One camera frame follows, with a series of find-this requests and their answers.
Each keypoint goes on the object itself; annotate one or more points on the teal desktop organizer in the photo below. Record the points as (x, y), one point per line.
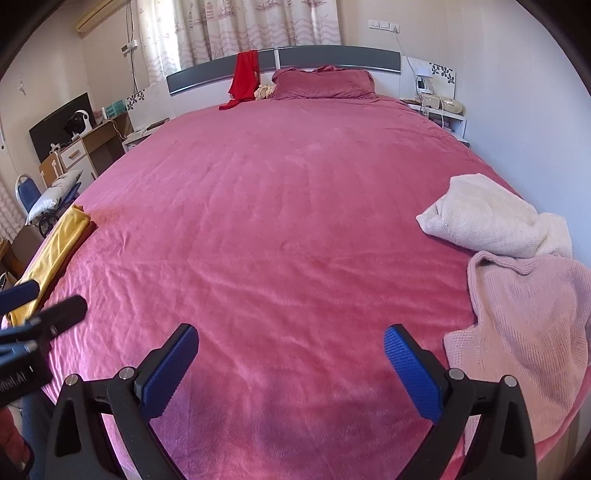
(114, 110)

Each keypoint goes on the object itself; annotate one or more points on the black television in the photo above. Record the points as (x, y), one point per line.
(46, 134)

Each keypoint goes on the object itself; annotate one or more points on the red garment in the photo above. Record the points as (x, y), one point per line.
(244, 74)

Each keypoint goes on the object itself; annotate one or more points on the wooden desk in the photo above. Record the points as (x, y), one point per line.
(99, 143)

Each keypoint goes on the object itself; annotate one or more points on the bed with pink sheet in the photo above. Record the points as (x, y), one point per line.
(277, 230)

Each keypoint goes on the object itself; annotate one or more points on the pink knitted sweater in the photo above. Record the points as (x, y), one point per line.
(521, 323)

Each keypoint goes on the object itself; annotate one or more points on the person's red clothing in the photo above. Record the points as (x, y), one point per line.
(11, 443)

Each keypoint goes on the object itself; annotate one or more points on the white drawer cabinet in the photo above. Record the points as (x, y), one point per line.
(74, 157)

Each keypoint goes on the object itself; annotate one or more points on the pink pillow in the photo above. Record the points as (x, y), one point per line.
(323, 83)

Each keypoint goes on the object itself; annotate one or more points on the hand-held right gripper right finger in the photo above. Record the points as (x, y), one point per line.
(413, 374)

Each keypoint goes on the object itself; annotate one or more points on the cream knitted sweater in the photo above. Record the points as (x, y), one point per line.
(485, 217)

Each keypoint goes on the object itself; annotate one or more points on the white nightstand with flower decal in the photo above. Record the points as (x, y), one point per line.
(138, 99)
(438, 69)

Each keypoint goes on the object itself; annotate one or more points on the white wall power strip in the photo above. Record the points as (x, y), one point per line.
(129, 46)

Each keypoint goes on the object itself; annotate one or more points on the grey and white headboard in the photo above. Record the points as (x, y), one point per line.
(323, 57)

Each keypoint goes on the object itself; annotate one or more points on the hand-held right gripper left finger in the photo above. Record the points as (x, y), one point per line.
(168, 374)

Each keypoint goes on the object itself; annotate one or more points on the black white round appliance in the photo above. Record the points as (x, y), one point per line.
(81, 117)

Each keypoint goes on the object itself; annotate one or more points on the white wall switch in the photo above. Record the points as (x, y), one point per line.
(378, 24)

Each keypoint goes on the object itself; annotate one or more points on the black wheel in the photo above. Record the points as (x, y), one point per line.
(45, 226)

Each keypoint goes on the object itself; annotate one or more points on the white textured wall hanging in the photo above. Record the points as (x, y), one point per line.
(9, 207)

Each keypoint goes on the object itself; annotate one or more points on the white pillow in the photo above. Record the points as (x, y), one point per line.
(55, 189)

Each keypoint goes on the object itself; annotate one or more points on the cream fabric flower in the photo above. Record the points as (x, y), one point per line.
(264, 91)

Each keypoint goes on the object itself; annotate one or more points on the patterned curtain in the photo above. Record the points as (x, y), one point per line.
(221, 27)

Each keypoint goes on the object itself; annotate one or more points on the person's jeans leg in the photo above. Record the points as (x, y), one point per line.
(34, 424)

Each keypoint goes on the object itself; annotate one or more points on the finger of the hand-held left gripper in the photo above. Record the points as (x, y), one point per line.
(21, 295)
(62, 311)

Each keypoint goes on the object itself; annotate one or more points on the beige woven basket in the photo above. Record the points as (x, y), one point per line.
(450, 105)

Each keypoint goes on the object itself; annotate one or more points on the yellow folded cloth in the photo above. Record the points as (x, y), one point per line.
(60, 240)

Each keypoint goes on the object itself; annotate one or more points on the wall air conditioner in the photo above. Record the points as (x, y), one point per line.
(97, 16)

